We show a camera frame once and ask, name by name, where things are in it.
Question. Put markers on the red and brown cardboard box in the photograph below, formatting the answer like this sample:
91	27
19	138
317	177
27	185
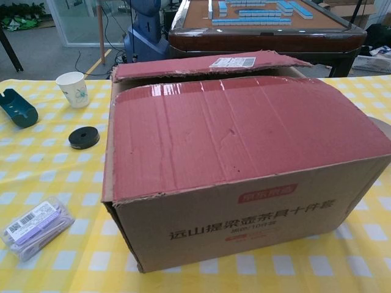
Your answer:
229	137

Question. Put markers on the glass partition panel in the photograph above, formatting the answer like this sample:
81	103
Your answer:
82	21

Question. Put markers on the stacked mahjong tile block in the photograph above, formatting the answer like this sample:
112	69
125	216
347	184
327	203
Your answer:
244	3

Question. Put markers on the small purple white packet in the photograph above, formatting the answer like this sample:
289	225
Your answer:
36	226

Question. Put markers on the short mahjong tile row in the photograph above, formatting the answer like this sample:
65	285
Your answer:
259	13

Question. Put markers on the black round disc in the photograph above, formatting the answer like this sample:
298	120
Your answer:
84	138

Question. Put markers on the yellow white checked tablecloth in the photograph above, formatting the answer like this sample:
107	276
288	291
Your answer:
61	183

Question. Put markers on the white paper cup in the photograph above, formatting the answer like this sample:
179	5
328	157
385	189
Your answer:
74	91

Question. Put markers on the slanted mahjong tile row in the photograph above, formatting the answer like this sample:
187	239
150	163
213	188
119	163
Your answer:
294	9

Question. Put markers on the long mahjong tile row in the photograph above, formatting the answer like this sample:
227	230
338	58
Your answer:
250	21

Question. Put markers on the thin wooden pole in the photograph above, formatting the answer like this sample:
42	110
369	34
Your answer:
102	30

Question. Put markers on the blue machine base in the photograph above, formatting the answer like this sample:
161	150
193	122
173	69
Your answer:
143	39

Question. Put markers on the black bag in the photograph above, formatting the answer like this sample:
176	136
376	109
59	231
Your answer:
377	36

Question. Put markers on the white plastic basket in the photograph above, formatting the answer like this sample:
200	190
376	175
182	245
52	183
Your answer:
372	62

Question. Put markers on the black table leg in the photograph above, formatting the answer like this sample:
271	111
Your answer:
12	52

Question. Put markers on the dark wooden mahjong table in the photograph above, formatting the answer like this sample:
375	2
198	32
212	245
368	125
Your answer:
275	39

